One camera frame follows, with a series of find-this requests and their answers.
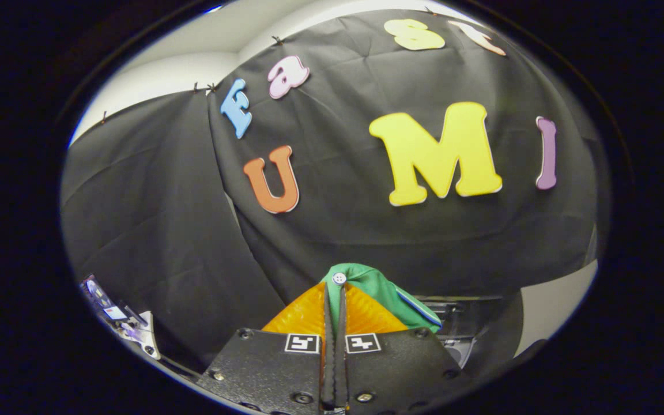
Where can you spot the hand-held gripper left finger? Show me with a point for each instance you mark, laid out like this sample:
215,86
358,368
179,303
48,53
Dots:
268,369

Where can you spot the white and dark device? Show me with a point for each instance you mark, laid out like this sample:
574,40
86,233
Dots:
130,328

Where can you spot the black backdrop cloth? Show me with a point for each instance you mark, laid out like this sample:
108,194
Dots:
366,230

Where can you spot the green shirt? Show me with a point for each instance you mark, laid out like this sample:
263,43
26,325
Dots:
378,288

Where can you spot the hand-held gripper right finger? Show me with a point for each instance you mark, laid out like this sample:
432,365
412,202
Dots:
395,363

